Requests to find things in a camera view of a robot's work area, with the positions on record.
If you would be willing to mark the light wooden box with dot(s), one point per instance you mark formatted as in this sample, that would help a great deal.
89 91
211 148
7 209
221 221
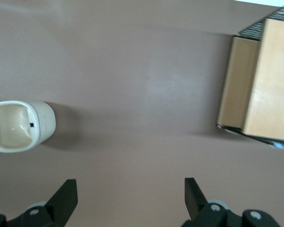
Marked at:
269 82

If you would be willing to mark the white square trash can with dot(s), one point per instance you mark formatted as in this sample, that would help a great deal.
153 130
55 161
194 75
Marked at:
19 125

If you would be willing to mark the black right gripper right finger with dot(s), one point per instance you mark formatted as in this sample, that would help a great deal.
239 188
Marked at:
198 208

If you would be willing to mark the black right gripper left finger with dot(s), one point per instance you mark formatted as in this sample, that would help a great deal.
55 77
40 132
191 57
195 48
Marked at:
59 208

